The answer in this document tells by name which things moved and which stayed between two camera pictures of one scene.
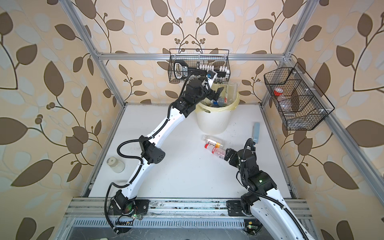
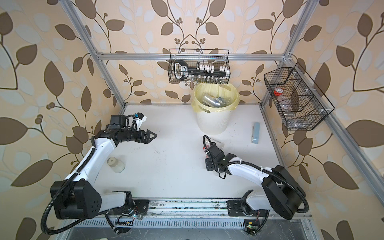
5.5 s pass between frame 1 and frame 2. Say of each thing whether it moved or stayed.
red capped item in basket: stayed
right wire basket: stayed
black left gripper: moved
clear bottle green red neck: moved
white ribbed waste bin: stayed
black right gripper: moved
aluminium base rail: stayed
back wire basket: stayed
